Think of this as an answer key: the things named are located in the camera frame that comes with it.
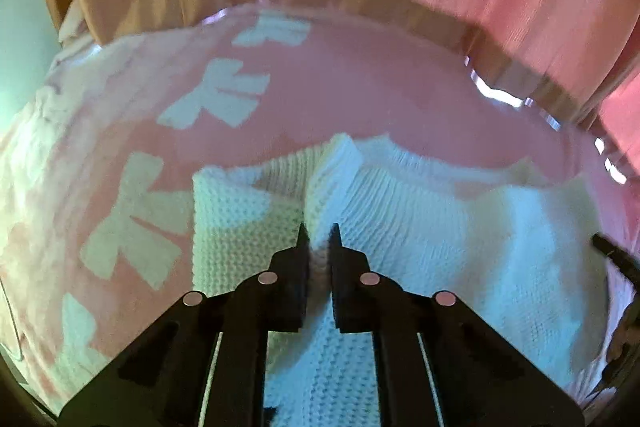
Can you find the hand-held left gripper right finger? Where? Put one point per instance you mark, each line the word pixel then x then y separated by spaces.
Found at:
pixel 346 292

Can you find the pink blanket with white bows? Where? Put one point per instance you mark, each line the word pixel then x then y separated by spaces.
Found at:
pixel 350 97

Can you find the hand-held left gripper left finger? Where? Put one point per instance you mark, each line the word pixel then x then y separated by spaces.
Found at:
pixel 291 289

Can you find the brown wooden table edge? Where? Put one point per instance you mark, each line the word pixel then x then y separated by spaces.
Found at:
pixel 400 9

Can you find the white knitted sweater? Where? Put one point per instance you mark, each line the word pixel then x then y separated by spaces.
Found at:
pixel 450 247

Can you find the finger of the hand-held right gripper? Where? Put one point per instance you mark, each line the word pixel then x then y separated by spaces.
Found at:
pixel 619 357
pixel 614 254

